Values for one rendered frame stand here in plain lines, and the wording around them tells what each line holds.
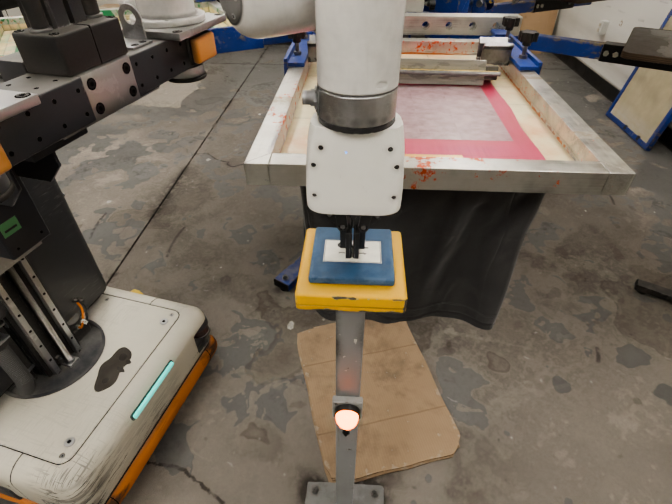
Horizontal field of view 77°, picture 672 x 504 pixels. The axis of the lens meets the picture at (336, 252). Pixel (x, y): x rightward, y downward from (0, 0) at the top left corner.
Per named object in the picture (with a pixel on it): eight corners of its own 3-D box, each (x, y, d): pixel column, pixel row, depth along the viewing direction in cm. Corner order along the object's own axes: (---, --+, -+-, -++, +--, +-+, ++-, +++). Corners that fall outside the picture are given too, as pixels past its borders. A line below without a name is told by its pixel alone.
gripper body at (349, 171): (299, 118, 38) (304, 220, 45) (414, 120, 37) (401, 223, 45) (308, 89, 44) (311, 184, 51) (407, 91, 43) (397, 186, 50)
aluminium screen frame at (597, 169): (625, 196, 65) (636, 174, 62) (246, 185, 67) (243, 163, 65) (500, 53, 125) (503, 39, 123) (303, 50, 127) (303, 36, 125)
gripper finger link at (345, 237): (323, 213, 47) (324, 259, 51) (352, 214, 47) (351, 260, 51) (325, 197, 49) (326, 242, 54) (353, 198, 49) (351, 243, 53)
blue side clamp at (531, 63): (534, 93, 102) (543, 62, 98) (513, 92, 103) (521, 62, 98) (503, 57, 125) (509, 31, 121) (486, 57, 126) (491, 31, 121)
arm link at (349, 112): (297, 96, 37) (299, 127, 38) (400, 98, 36) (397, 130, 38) (306, 70, 42) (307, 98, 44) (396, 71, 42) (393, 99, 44)
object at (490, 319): (498, 333, 99) (560, 168, 72) (306, 324, 101) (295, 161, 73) (495, 323, 101) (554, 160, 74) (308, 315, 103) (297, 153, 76)
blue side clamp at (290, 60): (305, 88, 105) (304, 58, 100) (285, 88, 105) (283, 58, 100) (316, 55, 128) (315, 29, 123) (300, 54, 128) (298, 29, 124)
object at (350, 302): (385, 580, 105) (455, 328, 44) (297, 574, 106) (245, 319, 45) (383, 486, 122) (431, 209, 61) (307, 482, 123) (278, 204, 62)
